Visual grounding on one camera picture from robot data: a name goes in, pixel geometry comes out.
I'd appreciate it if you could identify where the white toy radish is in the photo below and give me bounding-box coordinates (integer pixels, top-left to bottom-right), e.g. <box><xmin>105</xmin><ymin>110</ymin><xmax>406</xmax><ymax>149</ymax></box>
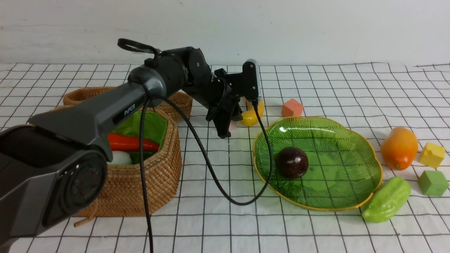
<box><xmin>107</xmin><ymin>151</ymin><xmax>133</xmax><ymax>165</ymax></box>

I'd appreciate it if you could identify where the orange toy mango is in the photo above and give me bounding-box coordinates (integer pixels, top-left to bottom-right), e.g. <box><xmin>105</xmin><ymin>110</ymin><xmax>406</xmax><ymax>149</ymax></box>
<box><xmin>380</xmin><ymin>127</ymin><xmax>418</xmax><ymax>171</ymax></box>

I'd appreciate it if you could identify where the pink foam cube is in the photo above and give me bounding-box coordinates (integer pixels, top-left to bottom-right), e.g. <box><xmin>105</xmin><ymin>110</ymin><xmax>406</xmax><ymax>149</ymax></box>
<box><xmin>229</xmin><ymin>121</ymin><xmax>237</xmax><ymax>132</ymax></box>

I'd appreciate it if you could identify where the green foam cube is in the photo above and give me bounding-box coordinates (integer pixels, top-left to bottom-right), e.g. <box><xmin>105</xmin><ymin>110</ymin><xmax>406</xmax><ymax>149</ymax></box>
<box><xmin>418</xmin><ymin>171</ymin><xmax>449</xmax><ymax>197</ymax></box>

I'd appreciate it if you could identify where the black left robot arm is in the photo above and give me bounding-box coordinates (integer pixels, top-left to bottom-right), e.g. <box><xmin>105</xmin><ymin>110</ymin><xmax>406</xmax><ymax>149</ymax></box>
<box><xmin>1</xmin><ymin>38</ymin><xmax>246</xmax><ymax>253</ymax></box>

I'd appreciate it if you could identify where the yellow foam cube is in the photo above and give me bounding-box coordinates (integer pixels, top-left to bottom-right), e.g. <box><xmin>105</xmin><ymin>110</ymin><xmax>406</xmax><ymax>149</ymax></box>
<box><xmin>418</xmin><ymin>142</ymin><xmax>446</xmax><ymax>169</ymax></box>

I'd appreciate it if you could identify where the green leaf-shaped glass plate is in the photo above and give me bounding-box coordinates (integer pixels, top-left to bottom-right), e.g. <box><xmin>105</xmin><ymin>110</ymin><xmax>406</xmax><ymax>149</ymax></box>
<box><xmin>253</xmin><ymin>117</ymin><xmax>384</xmax><ymax>212</ymax></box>

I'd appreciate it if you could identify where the orange toy carrot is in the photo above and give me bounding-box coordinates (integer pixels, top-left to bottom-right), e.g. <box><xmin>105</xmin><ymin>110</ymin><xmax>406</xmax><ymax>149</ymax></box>
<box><xmin>108</xmin><ymin>133</ymin><xmax>159</xmax><ymax>151</ymax></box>

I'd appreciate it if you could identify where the black camera cable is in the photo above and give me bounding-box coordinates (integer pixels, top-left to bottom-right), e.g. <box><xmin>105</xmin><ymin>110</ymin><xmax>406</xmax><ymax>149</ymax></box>
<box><xmin>139</xmin><ymin>95</ymin><xmax>274</xmax><ymax>253</ymax></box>

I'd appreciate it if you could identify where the woven rattan basket green lining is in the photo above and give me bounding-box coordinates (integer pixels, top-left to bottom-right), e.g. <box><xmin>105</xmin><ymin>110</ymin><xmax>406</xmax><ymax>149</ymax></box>
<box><xmin>74</xmin><ymin>109</ymin><xmax>182</xmax><ymax>227</ymax></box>

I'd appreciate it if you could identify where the woven rattan basket lid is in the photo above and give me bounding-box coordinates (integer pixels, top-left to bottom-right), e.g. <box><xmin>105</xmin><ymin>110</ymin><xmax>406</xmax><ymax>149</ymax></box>
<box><xmin>63</xmin><ymin>86</ymin><xmax>193</xmax><ymax>120</ymax></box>

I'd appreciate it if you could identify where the yellow toy banana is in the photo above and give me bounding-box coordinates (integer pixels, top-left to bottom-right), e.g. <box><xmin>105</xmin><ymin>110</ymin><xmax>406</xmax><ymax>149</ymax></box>
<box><xmin>240</xmin><ymin>99</ymin><xmax>265</xmax><ymax>127</ymax></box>

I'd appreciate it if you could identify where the light green toy gourd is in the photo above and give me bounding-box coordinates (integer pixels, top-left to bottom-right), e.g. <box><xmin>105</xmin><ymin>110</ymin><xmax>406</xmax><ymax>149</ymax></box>
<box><xmin>362</xmin><ymin>176</ymin><xmax>411</xmax><ymax>223</ymax></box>

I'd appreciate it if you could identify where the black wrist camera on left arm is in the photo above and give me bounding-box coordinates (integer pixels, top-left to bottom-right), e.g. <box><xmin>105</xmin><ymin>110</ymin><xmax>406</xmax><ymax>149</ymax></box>
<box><xmin>225</xmin><ymin>59</ymin><xmax>261</xmax><ymax>103</ymax></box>

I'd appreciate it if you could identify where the dark purple toy mangosteen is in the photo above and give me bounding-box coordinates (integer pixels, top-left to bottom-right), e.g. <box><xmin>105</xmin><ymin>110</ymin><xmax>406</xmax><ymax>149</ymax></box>
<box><xmin>275</xmin><ymin>146</ymin><xmax>309</xmax><ymax>179</ymax></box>

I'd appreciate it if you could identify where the orange foam cube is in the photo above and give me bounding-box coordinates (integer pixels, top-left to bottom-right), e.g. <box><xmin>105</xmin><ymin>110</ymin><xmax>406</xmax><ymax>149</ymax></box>
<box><xmin>281</xmin><ymin>99</ymin><xmax>303</xmax><ymax>117</ymax></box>

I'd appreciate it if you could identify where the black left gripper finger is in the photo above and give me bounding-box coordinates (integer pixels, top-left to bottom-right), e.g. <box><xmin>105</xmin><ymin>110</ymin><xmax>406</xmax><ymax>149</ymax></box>
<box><xmin>206</xmin><ymin>97</ymin><xmax>243</xmax><ymax>139</ymax></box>

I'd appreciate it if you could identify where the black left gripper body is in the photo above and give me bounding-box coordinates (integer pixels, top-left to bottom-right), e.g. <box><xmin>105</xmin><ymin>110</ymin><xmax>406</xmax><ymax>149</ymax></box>
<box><xmin>192</xmin><ymin>69</ymin><xmax>231</xmax><ymax>108</ymax></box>

